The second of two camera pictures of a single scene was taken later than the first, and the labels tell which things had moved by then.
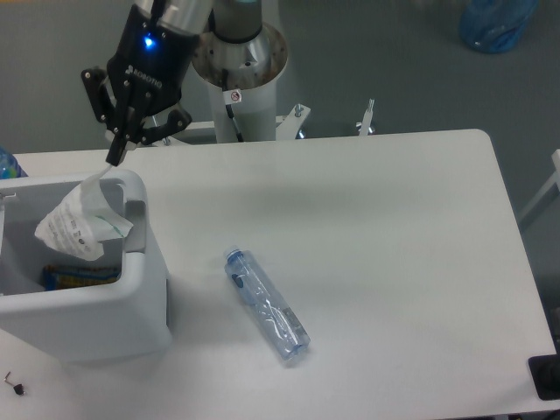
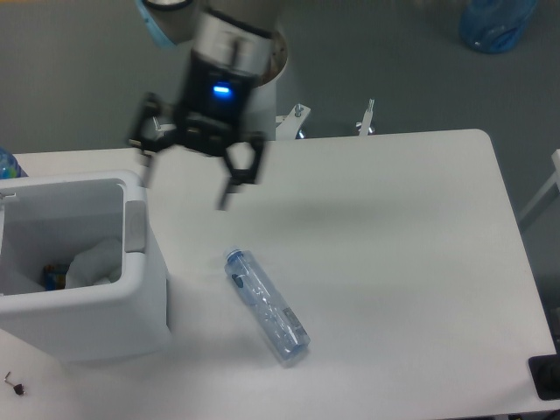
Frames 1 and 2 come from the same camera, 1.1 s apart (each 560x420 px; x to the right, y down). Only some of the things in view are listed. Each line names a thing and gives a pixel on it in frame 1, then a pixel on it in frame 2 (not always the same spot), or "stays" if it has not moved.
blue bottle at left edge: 10,167 stays
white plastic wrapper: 77,222 → 92,265
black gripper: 147,73 → 213,108
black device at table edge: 545,372 stays
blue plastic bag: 490,26 stays
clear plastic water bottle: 282,328 stays
